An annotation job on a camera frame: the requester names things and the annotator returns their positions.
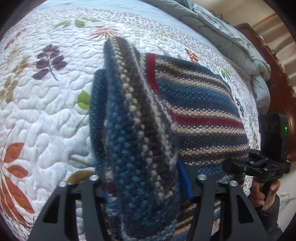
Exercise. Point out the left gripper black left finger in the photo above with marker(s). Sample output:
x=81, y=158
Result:
x=58, y=218

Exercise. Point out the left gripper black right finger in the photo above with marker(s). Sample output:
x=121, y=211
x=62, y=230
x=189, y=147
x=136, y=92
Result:
x=222, y=210

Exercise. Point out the striped knitted sweater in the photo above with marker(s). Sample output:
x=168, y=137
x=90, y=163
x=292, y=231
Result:
x=148, y=111

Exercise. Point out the person's right hand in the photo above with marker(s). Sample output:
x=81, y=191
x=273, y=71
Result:
x=258, y=199

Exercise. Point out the wooden headboard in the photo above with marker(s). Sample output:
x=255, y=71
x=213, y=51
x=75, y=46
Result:
x=282, y=100

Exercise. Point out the grey-blue comforter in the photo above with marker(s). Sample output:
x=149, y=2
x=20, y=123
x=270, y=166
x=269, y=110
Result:
x=229, y=41

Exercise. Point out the floral quilted bedspread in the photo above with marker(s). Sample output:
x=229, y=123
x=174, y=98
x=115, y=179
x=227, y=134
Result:
x=48, y=60

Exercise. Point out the black camera box green light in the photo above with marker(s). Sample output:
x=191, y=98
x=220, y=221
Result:
x=273, y=130

